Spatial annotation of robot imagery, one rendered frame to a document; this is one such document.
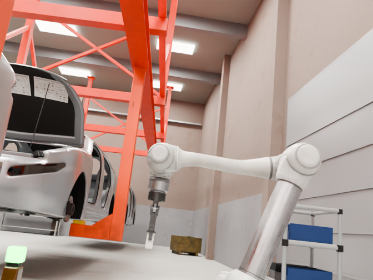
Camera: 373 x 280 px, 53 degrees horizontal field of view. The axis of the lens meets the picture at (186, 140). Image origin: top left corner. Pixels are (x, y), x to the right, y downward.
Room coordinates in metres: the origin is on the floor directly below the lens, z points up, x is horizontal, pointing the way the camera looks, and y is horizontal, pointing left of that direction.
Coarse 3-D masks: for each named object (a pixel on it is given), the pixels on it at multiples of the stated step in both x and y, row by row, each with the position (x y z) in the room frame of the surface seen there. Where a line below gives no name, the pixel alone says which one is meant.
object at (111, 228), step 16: (144, 80) 5.13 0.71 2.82; (128, 112) 5.02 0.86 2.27; (128, 128) 5.02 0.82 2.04; (128, 144) 5.02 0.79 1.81; (128, 160) 5.02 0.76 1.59; (128, 176) 5.03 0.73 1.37; (128, 192) 5.11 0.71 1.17; (80, 224) 5.01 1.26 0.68; (96, 224) 5.03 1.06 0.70; (112, 224) 5.02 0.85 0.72; (112, 240) 5.02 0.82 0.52
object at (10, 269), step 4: (4, 268) 1.02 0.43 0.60; (8, 268) 1.02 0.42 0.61; (12, 268) 1.02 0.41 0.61; (16, 268) 1.02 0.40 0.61; (20, 268) 1.04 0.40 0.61; (4, 272) 1.02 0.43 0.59; (8, 272) 1.02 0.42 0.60; (12, 272) 1.02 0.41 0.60; (16, 272) 1.02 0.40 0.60; (20, 272) 1.04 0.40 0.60; (4, 276) 1.02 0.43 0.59; (8, 276) 1.02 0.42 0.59; (12, 276) 1.02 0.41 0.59; (16, 276) 1.02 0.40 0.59; (20, 276) 1.05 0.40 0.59
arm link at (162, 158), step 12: (156, 144) 1.39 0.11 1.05; (168, 144) 1.40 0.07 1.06; (156, 156) 1.37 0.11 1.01; (168, 156) 1.37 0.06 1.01; (180, 156) 1.43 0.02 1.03; (192, 156) 1.44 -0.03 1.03; (204, 156) 1.47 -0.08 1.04; (156, 168) 1.42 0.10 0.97; (168, 168) 1.42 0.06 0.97; (216, 168) 1.52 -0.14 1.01; (228, 168) 1.55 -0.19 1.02; (240, 168) 1.57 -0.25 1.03; (252, 168) 1.58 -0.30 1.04; (264, 168) 1.57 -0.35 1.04
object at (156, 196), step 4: (152, 192) 1.58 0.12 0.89; (156, 192) 1.57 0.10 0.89; (160, 192) 1.58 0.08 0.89; (148, 196) 1.59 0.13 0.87; (152, 196) 1.57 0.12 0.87; (156, 196) 1.57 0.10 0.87; (160, 196) 1.57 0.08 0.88; (164, 196) 1.59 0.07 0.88; (152, 200) 1.59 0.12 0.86; (156, 200) 1.57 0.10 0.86; (160, 200) 1.58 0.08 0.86; (164, 200) 1.60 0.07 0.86
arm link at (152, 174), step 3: (150, 171) 1.57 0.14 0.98; (153, 171) 1.54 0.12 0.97; (150, 174) 1.59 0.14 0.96; (153, 174) 1.57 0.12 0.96; (156, 174) 1.56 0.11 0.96; (159, 174) 1.55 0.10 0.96; (162, 174) 1.55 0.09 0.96; (165, 174) 1.56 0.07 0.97; (168, 174) 1.57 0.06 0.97; (171, 174) 1.60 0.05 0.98; (159, 177) 1.57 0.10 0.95; (162, 177) 1.57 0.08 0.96; (165, 177) 1.57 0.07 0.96; (168, 177) 1.59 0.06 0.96
